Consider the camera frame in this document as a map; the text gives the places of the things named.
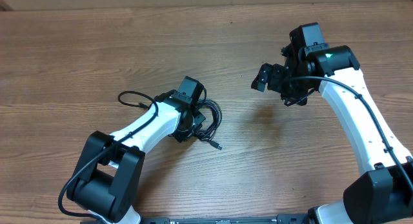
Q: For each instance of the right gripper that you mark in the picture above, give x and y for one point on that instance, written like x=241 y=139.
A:
x=275 y=73

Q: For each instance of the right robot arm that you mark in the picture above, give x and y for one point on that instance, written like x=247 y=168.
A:
x=383 y=191

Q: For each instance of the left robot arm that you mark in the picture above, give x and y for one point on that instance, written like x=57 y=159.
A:
x=106 y=176

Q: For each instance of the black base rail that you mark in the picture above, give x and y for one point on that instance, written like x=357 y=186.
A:
x=226 y=220

